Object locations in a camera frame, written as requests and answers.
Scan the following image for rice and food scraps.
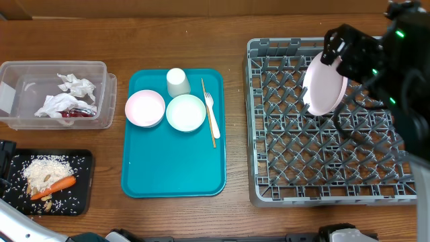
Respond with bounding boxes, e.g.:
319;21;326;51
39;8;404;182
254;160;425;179
24;159;73;199

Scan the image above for large pink plate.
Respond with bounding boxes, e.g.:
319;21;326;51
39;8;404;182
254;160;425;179
302;52;348;116

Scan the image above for orange carrot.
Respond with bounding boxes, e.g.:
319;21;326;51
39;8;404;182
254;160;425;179
30;176;77;200

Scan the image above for white napkin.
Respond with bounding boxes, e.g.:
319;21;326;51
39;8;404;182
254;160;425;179
34;74;97;118

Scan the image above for red snack wrapper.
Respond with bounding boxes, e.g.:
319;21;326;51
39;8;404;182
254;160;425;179
60;108;96;118

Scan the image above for grey plastic dishwasher rack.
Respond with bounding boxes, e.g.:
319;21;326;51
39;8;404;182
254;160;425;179
244;38;417;207

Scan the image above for pink bowl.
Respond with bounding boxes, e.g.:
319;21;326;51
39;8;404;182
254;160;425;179
125;89;165;128

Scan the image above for white small bowl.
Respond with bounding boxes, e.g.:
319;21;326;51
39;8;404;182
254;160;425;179
166;94;206;132

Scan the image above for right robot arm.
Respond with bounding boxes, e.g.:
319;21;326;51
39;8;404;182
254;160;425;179
320;1;429;241

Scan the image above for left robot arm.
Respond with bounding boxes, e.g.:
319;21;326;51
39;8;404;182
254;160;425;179
1;200;130;242

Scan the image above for black plastic tray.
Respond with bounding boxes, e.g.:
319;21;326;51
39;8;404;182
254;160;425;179
1;149;95;216

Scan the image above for clear plastic bin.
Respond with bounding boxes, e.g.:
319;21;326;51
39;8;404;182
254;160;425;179
1;60;117;130

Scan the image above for teal serving tray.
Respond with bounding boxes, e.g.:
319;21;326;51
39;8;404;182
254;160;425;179
122;69;226;198

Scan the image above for white plastic fork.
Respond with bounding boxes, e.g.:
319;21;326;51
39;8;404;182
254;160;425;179
204;92;220;139

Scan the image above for wooden chopstick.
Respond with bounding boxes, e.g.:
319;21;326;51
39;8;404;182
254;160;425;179
201;78;216;149

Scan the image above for white paper cup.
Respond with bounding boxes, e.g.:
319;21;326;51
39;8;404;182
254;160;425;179
167;68;191;98

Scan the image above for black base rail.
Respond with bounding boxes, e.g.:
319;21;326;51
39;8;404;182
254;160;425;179
110;223;379;242

